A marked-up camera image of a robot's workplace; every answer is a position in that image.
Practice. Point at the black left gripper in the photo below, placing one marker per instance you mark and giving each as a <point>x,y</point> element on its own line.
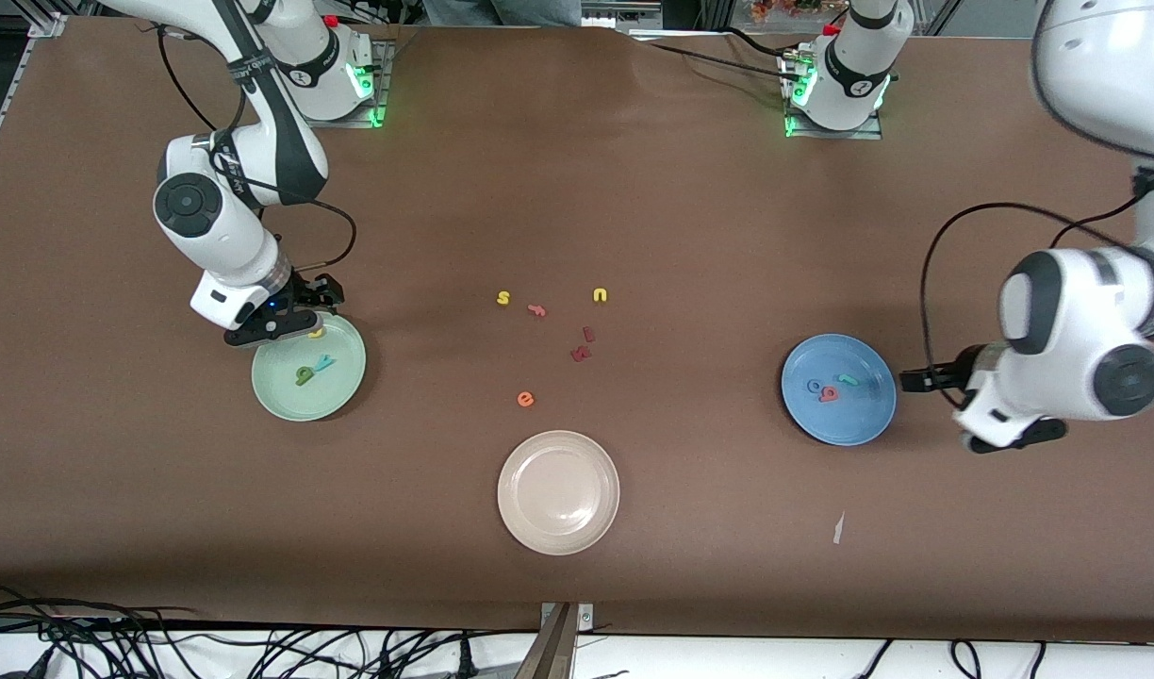
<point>965,367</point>

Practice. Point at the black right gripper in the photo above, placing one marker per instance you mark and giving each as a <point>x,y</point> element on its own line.
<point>305,294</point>

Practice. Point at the teal letter y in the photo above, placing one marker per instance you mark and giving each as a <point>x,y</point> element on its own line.
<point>324,363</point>

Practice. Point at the green letter b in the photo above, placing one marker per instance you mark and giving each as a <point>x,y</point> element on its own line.
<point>299,379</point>

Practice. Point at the pink letter g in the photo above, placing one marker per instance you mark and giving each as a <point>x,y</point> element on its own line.
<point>833,398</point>

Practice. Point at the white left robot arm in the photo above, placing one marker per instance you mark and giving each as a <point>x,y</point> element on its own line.
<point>1077,330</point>

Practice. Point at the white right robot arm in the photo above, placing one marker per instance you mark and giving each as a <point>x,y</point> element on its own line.
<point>209,217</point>

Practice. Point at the blue plate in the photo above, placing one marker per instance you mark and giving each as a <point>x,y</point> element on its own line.
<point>850,420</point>

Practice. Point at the light green plate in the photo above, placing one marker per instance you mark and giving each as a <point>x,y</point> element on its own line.
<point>337,396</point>

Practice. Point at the grey tape scrap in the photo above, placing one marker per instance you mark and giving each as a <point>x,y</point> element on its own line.
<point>838,528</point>

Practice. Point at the dark red letter k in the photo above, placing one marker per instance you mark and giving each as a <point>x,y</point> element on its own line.
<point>581,355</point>

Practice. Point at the beige plate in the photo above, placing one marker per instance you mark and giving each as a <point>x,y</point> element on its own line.
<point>558,492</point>

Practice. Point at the person in grey clothes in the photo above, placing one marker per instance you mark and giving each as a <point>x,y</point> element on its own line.
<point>502,9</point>

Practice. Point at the orange decorative object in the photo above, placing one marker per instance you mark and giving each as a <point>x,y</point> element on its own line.
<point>784,8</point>

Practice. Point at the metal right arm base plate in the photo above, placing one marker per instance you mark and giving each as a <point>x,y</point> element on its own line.
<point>381,94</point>

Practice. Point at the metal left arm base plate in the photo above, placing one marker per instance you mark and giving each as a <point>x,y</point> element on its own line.
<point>874,132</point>

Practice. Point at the aluminium frame profile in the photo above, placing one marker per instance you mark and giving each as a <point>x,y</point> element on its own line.
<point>16,94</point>

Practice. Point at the metal table edge bracket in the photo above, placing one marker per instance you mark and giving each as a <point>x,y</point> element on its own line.
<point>563,641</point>

